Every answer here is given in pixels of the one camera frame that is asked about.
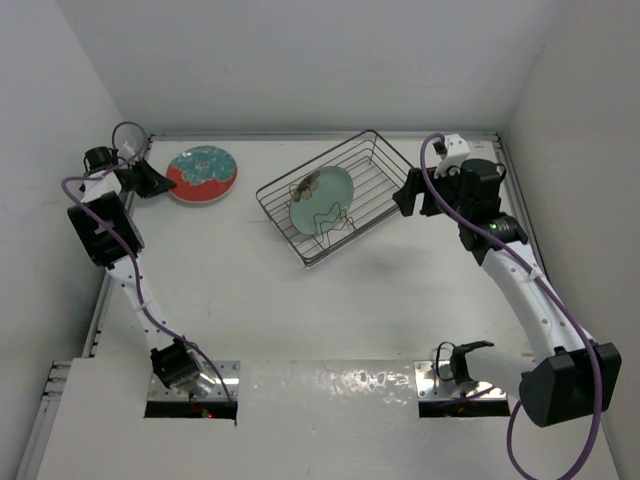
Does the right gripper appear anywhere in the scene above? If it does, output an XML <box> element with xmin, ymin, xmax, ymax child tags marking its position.
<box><xmin>393</xmin><ymin>160</ymin><xmax>470</xmax><ymax>223</ymax></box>

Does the red and teal plate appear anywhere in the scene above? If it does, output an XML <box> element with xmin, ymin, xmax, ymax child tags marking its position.
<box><xmin>166</xmin><ymin>145</ymin><xmax>239</xmax><ymax>205</ymax></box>

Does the green flower plate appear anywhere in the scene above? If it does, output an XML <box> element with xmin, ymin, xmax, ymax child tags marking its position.
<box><xmin>289</xmin><ymin>166</ymin><xmax>355</xmax><ymax>236</ymax></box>

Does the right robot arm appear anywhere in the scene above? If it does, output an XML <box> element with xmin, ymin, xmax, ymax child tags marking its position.
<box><xmin>393</xmin><ymin>159</ymin><xmax>622</xmax><ymax>427</ymax></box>

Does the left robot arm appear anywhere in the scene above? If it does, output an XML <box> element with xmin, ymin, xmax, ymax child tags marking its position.
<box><xmin>67</xmin><ymin>146</ymin><xmax>208</xmax><ymax>398</ymax></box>

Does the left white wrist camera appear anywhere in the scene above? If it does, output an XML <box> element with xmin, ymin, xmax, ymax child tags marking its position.
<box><xmin>118</xmin><ymin>141</ymin><xmax>136</xmax><ymax>161</ymax></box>

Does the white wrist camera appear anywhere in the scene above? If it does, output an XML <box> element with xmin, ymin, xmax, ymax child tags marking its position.
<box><xmin>118</xmin><ymin>141</ymin><xmax>136</xmax><ymax>161</ymax></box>
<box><xmin>434</xmin><ymin>134</ymin><xmax>471</xmax><ymax>178</ymax></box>

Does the grey wire dish rack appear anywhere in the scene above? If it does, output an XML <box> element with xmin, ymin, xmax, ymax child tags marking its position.
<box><xmin>256</xmin><ymin>130</ymin><xmax>412</xmax><ymax>267</ymax></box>

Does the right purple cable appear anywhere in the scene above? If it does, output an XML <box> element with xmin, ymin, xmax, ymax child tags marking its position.
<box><xmin>419</xmin><ymin>132</ymin><xmax>602</xmax><ymax>480</ymax></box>

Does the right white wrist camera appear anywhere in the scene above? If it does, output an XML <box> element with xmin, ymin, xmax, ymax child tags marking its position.
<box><xmin>434</xmin><ymin>134</ymin><xmax>471</xmax><ymax>178</ymax></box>

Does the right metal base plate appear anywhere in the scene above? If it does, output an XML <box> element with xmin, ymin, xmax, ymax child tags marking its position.
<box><xmin>414</xmin><ymin>360</ymin><xmax>507</xmax><ymax>402</ymax></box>

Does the metal base plate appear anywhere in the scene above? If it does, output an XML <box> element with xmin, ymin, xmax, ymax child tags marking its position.
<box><xmin>414</xmin><ymin>360</ymin><xmax>507</xmax><ymax>402</ymax></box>
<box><xmin>147</xmin><ymin>361</ymin><xmax>240</xmax><ymax>402</ymax></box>

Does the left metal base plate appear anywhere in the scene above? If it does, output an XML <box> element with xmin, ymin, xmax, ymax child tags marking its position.
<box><xmin>147</xmin><ymin>361</ymin><xmax>240</xmax><ymax>402</ymax></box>

